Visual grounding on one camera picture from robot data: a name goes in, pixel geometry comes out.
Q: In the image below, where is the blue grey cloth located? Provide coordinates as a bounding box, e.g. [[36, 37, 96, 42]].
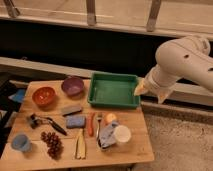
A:
[[98, 121, 118, 149]]

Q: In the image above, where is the black handled peeler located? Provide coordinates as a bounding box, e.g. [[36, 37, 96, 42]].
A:
[[26, 114, 67, 135]]

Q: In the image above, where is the wooden table board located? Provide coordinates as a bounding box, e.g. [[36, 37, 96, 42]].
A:
[[0, 81, 154, 171]]

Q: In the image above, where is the red bowl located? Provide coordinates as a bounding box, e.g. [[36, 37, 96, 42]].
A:
[[32, 87, 56, 107]]

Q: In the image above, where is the grey sponge block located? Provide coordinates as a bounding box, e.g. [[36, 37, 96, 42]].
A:
[[61, 105, 82, 116]]

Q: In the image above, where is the orange carrot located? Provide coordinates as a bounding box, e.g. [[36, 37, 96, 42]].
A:
[[87, 113, 95, 137]]

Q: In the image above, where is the blue sponge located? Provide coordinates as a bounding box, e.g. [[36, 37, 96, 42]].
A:
[[66, 116, 86, 129]]

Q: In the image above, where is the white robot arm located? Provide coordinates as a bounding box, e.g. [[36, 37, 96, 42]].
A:
[[134, 36, 213, 104]]

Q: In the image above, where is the green plastic tray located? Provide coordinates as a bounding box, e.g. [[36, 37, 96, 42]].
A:
[[87, 73, 140, 109]]

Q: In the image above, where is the yellow apple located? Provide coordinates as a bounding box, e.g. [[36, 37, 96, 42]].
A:
[[105, 113, 117, 124]]

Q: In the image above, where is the bunch of red grapes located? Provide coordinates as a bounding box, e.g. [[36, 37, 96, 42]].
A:
[[41, 132, 62, 159]]

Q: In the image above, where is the yellow banana peel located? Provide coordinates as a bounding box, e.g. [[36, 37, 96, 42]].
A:
[[75, 129, 86, 159]]

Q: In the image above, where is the blue plastic cup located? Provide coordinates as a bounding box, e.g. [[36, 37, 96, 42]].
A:
[[11, 134, 31, 152]]

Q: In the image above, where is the metal fork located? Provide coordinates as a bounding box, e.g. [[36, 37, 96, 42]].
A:
[[96, 113, 102, 140]]

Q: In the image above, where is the blue object beside table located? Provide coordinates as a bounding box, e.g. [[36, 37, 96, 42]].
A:
[[9, 89, 26, 103]]

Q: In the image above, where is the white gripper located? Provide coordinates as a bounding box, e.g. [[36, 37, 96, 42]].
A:
[[134, 65, 176, 104]]

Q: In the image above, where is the purple bowl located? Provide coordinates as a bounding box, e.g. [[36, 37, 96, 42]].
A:
[[61, 76, 84, 96]]

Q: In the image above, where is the white cup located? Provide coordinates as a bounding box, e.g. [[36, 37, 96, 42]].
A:
[[113, 125, 131, 143]]

